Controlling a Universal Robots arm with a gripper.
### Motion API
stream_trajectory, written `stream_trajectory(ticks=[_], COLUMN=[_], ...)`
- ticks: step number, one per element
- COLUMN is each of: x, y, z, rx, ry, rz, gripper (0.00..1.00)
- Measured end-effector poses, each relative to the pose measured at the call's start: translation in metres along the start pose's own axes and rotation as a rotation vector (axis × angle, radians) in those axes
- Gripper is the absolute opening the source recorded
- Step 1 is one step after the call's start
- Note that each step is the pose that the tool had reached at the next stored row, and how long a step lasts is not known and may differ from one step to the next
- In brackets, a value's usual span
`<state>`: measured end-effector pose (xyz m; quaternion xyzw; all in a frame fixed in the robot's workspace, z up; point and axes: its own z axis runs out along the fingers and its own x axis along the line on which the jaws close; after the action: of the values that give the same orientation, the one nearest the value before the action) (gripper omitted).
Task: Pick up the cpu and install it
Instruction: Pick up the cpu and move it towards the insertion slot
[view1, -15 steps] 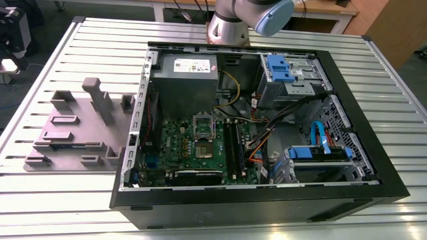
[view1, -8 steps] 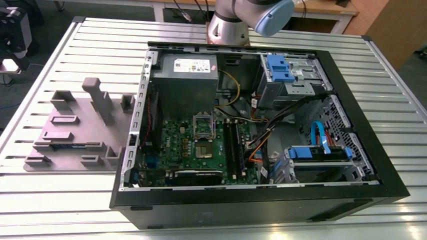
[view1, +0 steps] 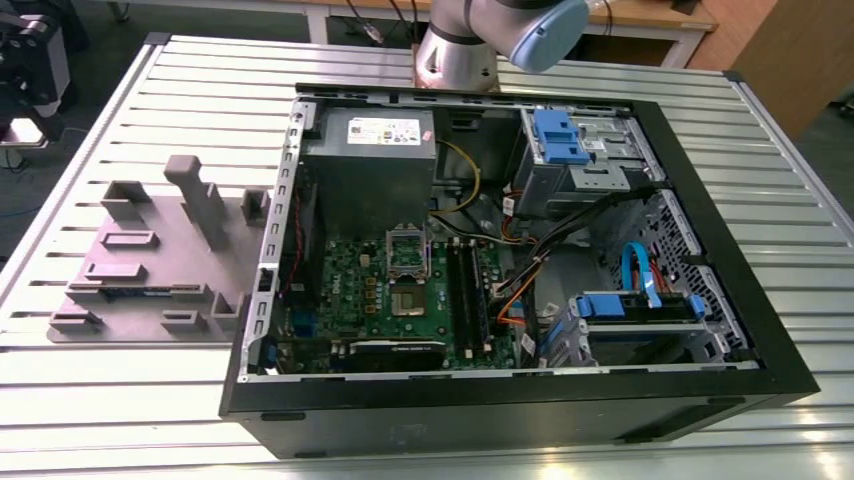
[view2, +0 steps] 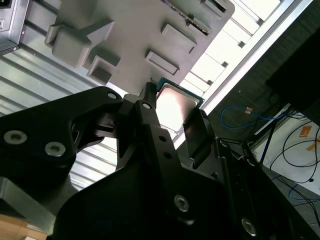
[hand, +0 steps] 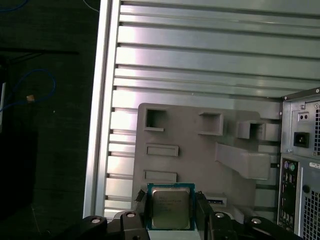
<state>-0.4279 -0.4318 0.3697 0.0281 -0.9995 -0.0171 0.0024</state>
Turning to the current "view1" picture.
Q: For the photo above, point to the green motherboard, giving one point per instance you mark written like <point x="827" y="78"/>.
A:
<point x="347" y="300"/>

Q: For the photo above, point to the blue drive bay latch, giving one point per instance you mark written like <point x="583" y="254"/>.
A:
<point x="560" y="137"/>

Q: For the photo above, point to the metal drive bay cage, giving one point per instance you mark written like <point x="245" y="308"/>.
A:
<point x="600" y="180"/>

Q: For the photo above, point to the blue board connector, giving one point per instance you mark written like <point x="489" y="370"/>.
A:
<point x="304" y="325"/>

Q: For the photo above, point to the hard disk in blue carrier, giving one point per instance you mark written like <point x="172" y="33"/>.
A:
<point x="600" y="306"/>

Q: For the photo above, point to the black RAM slot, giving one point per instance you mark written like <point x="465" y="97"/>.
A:
<point x="484" y="300"/>
<point x="467" y="300"/>
<point x="475" y="300"/>
<point x="457" y="300"/>

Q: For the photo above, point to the wooden cabinet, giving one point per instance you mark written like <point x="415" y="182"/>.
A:
<point x="787" y="60"/>

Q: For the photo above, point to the white desk frame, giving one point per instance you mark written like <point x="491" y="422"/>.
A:
<point x="316" y="27"/>

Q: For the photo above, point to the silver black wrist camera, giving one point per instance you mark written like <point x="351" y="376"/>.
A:
<point x="34" y="25"/>

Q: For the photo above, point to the grey power supply unit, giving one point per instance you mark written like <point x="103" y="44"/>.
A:
<point x="373" y="190"/>

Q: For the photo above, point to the black graphics card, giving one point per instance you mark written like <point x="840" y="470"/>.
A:
<point x="393" y="352"/>

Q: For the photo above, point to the green RAM stick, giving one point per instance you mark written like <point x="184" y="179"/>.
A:
<point x="133" y="292"/>

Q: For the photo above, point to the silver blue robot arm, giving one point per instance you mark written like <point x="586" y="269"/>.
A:
<point x="460" y="60"/>

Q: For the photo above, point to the wooden desk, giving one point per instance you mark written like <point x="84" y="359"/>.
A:
<point x="667" y="22"/>

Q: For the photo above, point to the grey parts rack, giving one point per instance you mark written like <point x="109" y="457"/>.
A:
<point x="167" y="250"/>

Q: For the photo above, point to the black PC case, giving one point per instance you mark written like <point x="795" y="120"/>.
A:
<point x="467" y="420"/>

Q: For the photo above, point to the metal disk bay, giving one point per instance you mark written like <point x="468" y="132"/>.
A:
<point x="647" y="328"/>

